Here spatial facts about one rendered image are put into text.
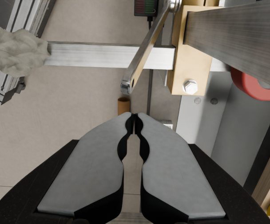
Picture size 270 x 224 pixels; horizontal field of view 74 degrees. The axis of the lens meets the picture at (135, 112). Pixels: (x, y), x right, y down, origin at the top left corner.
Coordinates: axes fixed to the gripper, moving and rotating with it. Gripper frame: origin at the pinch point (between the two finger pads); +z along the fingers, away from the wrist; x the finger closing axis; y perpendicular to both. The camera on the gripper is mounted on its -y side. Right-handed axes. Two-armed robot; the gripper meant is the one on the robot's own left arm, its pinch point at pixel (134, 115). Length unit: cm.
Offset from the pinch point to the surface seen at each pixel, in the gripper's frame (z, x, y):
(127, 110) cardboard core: 93, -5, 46
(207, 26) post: 6.0, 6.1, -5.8
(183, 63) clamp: 13.5, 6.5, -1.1
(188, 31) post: 11.9, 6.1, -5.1
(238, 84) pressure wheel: 11.3, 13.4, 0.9
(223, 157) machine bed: 32, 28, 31
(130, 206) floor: 101, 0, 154
